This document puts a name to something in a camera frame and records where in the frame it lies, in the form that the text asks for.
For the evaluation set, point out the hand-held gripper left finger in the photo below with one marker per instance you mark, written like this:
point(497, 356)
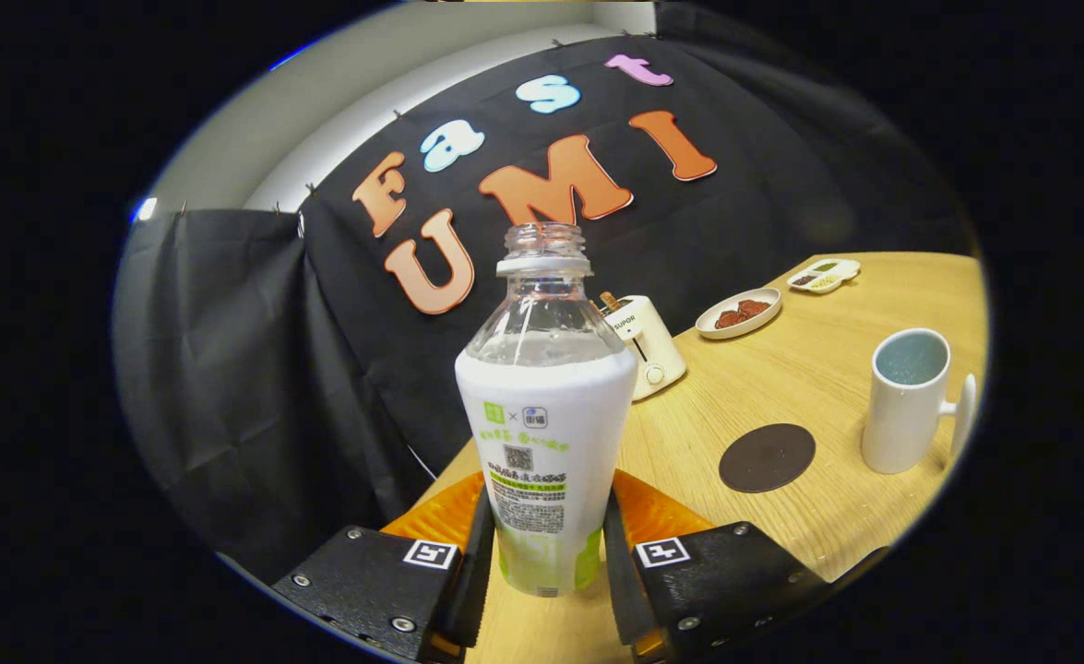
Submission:
point(479, 572)

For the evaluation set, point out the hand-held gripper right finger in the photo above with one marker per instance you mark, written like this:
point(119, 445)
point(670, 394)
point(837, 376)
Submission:
point(619, 581)

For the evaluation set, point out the clear juice bottle white label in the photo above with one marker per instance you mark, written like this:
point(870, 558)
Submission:
point(546, 415)

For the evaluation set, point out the dark brown round coaster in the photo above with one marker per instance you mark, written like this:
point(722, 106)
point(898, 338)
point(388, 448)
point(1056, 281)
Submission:
point(767, 458)

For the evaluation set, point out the white cup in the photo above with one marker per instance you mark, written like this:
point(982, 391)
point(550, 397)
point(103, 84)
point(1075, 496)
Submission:
point(901, 424)

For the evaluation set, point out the white toaster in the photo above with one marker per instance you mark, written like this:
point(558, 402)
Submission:
point(657, 350)

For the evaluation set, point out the wooden table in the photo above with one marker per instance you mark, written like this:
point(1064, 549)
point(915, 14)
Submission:
point(781, 387)

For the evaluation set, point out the white oval plate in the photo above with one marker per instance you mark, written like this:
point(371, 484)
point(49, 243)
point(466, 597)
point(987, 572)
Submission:
point(709, 327)

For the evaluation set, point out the brown toast slice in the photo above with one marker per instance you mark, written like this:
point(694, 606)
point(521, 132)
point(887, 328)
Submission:
point(609, 300)

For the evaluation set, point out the black backdrop cloth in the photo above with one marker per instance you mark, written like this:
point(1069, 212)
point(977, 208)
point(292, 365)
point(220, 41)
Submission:
point(274, 369)

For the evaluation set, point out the brown food pieces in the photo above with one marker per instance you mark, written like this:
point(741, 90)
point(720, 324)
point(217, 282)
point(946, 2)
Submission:
point(743, 314)

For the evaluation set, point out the white divided snack dish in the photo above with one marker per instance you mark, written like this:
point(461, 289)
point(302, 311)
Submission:
point(823, 276)

